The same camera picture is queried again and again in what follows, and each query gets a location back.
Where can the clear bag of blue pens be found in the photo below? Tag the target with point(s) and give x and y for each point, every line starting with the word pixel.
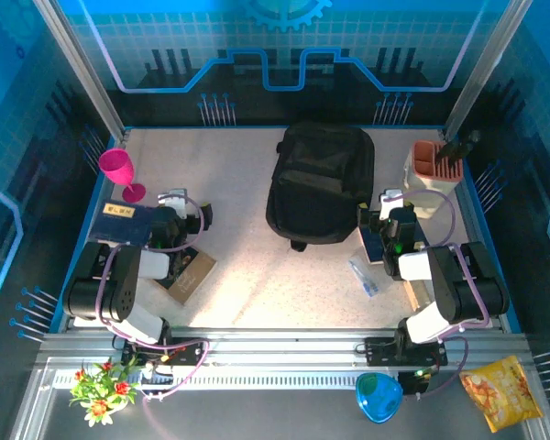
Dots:
pixel 371 279

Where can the brown kraft notebook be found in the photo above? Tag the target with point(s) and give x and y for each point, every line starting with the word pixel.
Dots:
pixel 197 277

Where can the black backpack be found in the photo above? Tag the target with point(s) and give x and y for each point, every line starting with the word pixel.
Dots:
pixel 321 183

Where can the yellow snack bag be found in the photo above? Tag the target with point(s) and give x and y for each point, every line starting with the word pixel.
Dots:
pixel 499 394

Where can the orange and white utensil holder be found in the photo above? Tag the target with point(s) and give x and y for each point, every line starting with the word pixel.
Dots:
pixel 428 192

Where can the pink plastic goblet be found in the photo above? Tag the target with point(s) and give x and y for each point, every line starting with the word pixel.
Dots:
pixel 117 167

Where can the black tool in holder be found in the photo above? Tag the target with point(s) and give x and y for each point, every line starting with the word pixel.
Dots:
pixel 456 149

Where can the black controller board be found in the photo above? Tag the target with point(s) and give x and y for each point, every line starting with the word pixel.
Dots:
pixel 412 385

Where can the blue plastic bowl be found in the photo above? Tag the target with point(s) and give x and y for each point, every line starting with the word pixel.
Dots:
pixel 378 396

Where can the artificial flower plant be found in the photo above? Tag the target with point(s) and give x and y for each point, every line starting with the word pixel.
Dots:
pixel 103 389

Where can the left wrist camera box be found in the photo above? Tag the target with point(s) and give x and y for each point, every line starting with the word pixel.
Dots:
pixel 174 199

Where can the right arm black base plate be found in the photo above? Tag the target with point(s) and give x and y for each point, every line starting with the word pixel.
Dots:
pixel 380 353

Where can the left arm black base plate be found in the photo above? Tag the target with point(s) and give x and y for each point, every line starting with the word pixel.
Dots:
pixel 188 355

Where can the aluminium frame rail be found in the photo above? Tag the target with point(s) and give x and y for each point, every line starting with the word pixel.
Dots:
pixel 279 346

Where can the aluminium frame post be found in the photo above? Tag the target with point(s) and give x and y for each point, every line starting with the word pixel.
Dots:
pixel 82 69
pixel 486 69

